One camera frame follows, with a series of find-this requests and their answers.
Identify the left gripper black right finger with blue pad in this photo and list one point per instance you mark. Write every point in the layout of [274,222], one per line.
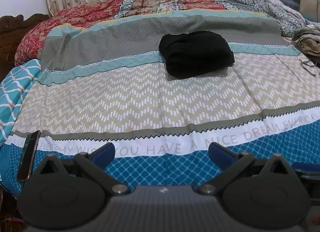
[260,193]

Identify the red floral quilt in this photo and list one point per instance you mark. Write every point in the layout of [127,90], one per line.
[89,14]

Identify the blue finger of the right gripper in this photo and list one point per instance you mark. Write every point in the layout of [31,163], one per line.
[306,168]

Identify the olive crumpled garment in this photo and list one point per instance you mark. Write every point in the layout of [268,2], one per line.
[306,40]

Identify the dark wooden headboard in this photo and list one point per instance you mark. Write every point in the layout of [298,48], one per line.
[13,29]

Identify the cardboard box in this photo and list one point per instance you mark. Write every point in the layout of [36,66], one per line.
[309,9]

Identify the striped teal beige bedsheet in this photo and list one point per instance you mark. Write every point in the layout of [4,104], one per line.
[109,83]

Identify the black smartphone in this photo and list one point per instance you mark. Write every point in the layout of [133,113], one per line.
[27,158]

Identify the grey floral crumpled blanket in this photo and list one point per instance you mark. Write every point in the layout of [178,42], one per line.
[288,19]

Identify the black pants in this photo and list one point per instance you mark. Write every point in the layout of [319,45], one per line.
[193,54]

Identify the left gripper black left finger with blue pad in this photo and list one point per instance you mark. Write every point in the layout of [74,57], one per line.
[68,193]

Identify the teal patterned pillow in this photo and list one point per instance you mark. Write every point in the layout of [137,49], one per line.
[14,89]

